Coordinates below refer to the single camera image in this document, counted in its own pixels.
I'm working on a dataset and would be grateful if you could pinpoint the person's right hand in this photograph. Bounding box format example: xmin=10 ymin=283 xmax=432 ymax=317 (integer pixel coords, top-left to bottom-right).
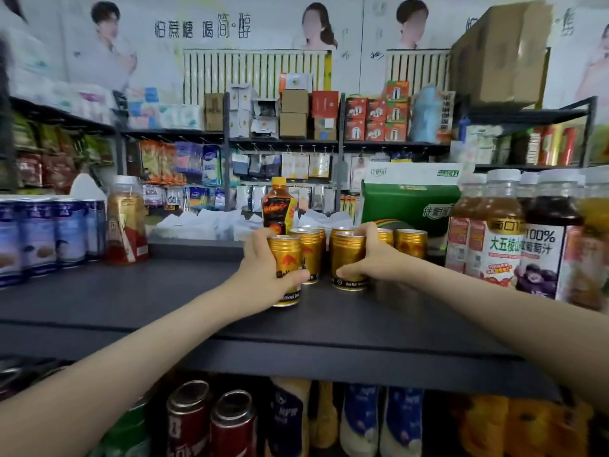
xmin=335 ymin=222 xmax=427 ymax=289

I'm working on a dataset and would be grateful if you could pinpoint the person's left hand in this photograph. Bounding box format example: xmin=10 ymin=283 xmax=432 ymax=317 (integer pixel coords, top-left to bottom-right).
xmin=223 ymin=227 xmax=311 ymax=320

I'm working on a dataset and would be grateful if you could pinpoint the gold energy drink can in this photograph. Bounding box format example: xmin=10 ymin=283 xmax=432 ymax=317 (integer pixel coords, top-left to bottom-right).
xmin=330 ymin=231 xmax=368 ymax=292
xmin=268 ymin=235 xmax=303 ymax=308

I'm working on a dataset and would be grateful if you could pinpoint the person's right forearm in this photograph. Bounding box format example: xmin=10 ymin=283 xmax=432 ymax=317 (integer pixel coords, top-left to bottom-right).
xmin=416 ymin=259 xmax=609 ymax=415

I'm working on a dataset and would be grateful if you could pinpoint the person's left forearm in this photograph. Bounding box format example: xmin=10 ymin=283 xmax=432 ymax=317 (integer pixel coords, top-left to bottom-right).
xmin=0 ymin=280 xmax=258 ymax=457

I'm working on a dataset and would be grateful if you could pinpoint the dark drink bottle yellow cap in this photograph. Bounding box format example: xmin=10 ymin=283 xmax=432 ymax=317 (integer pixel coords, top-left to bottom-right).
xmin=262 ymin=177 xmax=297 ymax=235

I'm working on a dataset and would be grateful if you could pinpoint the green and white carton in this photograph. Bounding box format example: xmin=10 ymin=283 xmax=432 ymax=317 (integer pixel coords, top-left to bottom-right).
xmin=360 ymin=162 xmax=463 ymax=239

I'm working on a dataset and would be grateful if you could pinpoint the pile of white paper bags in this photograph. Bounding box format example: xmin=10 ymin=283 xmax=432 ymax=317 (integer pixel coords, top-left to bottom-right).
xmin=150 ymin=208 xmax=356 ymax=242

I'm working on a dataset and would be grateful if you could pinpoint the brown juice bottle red label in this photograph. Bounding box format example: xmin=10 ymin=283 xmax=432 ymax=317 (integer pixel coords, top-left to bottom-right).
xmin=445 ymin=173 xmax=487 ymax=275

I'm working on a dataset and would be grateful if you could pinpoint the dark grey display shelf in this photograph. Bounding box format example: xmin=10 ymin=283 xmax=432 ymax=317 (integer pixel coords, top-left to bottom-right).
xmin=0 ymin=239 xmax=563 ymax=401

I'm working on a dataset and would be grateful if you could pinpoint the black metal shelving rack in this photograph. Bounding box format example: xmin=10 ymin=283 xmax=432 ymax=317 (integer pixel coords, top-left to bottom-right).
xmin=0 ymin=91 xmax=598 ymax=215

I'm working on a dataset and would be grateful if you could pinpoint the cream bottle dark blue label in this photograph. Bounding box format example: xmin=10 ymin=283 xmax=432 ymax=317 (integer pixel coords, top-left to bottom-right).
xmin=265 ymin=377 xmax=313 ymax=457

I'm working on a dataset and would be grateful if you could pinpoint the white bottle blue label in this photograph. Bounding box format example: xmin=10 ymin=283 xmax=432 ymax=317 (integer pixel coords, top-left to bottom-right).
xmin=339 ymin=384 xmax=380 ymax=457
xmin=380 ymin=386 xmax=424 ymax=457

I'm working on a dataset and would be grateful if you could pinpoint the brown juice bottle white label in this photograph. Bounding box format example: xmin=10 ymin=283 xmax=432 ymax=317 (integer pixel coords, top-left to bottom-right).
xmin=468 ymin=169 xmax=527 ymax=288

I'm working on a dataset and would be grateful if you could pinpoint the row of hanging packets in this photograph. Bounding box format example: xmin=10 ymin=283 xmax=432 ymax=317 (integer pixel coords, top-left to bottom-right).
xmin=138 ymin=139 xmax=362 ymax=212

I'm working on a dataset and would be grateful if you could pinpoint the small brown cardboard box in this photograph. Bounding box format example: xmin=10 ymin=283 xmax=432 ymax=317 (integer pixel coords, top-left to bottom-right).
xmin=280 ymin=89 xmax=310 ymax=114
xmin=279 ymin=112 xmax=308 ymax=139

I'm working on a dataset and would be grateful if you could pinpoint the stack of red boxes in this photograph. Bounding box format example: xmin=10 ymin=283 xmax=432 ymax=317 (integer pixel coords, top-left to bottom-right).
xmin=344 ymin=80 xmax=411 ymax=142

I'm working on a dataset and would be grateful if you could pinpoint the red metal can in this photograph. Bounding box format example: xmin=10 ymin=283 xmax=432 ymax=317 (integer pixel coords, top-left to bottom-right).
xmin=166 ymin=380 xmax=211 ymax=457
xmin=210 ymin=389 xmax=258 ymax=457

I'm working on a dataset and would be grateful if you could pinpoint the red flat gift box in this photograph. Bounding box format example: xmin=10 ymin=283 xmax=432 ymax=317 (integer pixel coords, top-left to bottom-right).
xmin=311 ymin=90 xmax=340 ymax=120

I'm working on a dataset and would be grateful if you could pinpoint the stack of white boxes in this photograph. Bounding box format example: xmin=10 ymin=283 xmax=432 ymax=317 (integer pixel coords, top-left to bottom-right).
xmin=227 ymin=83 xmax=281 ymax=140

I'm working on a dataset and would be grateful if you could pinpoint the blue wrapped roll pack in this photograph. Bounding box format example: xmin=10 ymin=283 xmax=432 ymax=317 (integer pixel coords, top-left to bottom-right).
xmin=409 ymin=84 xmax=444 ymax=143

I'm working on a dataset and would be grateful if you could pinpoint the amber tea bottle white cap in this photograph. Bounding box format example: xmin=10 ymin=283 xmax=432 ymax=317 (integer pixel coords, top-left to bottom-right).
xmin=105 ymin=175 xmax=149 ymax=266

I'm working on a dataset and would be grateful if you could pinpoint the tall brown cardboard box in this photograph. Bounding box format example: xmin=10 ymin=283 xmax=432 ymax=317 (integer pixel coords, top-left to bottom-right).
xmin=204 ymin=93 xmax=225 ymax=133

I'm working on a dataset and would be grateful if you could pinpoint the dark grape juice bottle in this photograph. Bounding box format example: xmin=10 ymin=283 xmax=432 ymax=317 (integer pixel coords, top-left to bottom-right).
xmin=515 ymin=169 xmax=586 ymax=301

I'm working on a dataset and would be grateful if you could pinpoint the blue drink can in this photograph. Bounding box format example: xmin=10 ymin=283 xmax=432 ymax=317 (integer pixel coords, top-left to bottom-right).
xmin=18 ymin=199 xmax=58 ymax=277
xmin=0 ymin=199 xmax=25 ymax=287
xmin=84 ymin=200 xmax=107 ymax=262
xmin=52 ymin=199 xmax=88 ymax=268

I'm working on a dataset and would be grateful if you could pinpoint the green drink can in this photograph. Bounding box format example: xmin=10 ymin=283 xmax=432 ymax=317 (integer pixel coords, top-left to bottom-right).
xmin=88 ymin=394 xmax=153 ymax=457

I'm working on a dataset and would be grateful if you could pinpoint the row of orange juice bottles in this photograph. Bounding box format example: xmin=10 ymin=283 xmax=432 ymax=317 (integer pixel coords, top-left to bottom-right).
xmin=454 ymin=394 xmax=598 ymax=457

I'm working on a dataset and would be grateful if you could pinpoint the row of red yellow packets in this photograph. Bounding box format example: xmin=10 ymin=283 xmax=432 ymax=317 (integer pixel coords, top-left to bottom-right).
xmin=510 ymin=123 xmax=580 ymax=167

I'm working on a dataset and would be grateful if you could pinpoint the yellow juice bottle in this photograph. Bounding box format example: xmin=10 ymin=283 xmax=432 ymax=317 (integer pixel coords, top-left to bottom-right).
xmin=556 ymin=167 xmax=609 ymax=313

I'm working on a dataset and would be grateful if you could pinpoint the large brown cardboard box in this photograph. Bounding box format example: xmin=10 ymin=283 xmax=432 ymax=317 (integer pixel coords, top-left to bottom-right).
xmin=449 ymin=0 xmax=554 ymax=108

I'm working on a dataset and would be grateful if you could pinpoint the row of snack packets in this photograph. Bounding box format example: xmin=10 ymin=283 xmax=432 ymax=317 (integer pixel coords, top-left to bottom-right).
xmin=10 ymin=111 xmax=116 ymax=192

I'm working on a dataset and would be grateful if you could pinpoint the pile of tissue packs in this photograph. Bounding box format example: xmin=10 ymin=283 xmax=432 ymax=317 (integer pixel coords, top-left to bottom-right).
xmin=0 ymin=27 xmax=203 ymax=131

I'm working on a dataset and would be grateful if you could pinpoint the white wall radiator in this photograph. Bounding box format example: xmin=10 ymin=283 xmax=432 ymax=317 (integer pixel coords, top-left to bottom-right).
xmin=384 ymin=48 xmax=452 ymax=96

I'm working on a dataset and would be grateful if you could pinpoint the wall poster with people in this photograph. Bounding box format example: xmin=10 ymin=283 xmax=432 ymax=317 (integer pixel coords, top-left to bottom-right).
xmin=59 ymin=0 xmax=479 ymax=98

